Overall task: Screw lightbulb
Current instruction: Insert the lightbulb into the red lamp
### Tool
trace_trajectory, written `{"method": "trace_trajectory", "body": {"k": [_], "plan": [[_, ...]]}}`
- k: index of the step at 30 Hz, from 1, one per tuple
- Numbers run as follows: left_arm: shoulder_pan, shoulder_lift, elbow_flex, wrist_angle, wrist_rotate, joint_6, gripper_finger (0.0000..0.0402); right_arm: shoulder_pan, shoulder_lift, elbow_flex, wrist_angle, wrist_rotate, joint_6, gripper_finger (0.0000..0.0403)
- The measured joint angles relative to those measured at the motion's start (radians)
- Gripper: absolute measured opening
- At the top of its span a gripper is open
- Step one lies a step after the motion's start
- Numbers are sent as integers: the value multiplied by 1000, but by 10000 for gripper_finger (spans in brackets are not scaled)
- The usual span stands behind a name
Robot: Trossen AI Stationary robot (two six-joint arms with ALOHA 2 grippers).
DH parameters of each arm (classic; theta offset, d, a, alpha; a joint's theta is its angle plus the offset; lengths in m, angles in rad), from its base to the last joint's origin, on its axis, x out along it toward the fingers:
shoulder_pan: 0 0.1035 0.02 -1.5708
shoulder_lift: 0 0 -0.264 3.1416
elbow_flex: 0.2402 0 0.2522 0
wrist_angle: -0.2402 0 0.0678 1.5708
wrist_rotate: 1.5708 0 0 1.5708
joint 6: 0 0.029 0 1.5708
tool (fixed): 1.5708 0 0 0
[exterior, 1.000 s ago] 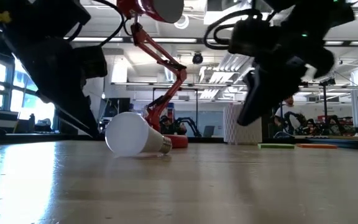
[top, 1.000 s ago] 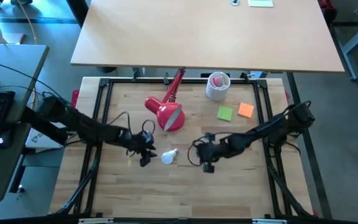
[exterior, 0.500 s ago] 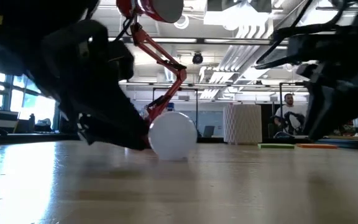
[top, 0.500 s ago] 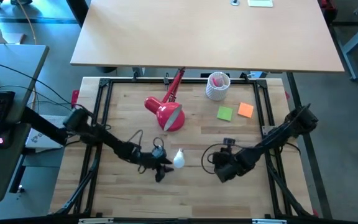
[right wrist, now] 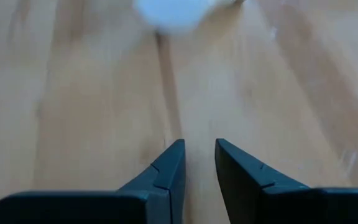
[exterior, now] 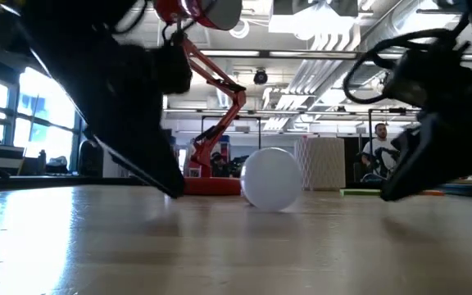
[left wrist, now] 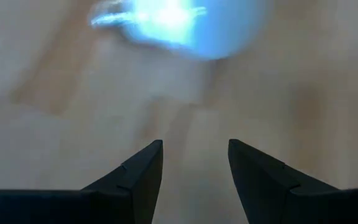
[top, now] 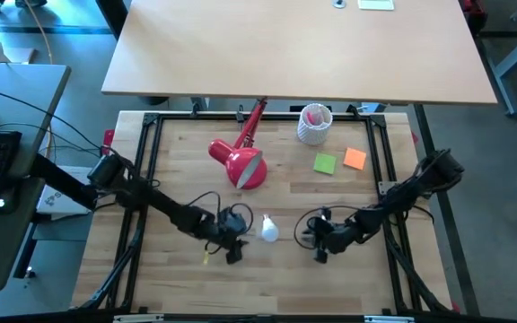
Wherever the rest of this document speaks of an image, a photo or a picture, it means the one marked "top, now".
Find pink pen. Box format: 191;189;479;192
306;110;327;127

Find white textured pen cup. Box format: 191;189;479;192
296;102;334;146

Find orange sticky note pad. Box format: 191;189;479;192
343;147;368;171

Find silver metal bracket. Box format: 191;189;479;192
113;313;165;323
364;315;416;323

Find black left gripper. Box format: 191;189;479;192
197;205;250;266

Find small red clamp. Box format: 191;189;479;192
102;128;116;156

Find black computer mouse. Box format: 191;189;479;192
0;187;17;215

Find green sticky note pad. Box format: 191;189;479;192
312;153;337;176

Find red desk lamp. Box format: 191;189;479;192
207;97;268;191

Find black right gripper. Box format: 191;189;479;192
301;214;364;266

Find white blue box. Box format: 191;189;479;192
360;101;388;114

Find long black cable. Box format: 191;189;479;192
0;83;110;158

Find large beige wooden desk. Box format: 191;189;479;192
101;0;498;107

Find white printed box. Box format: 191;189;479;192
37;165;96;215

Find white lightbulb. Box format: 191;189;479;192
259;214;281;244

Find white paper sheet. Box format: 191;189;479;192
357;0;396;11

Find grey side desk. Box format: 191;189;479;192
0;62;72;292

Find yellow cable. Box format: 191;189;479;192
23;0;56;66

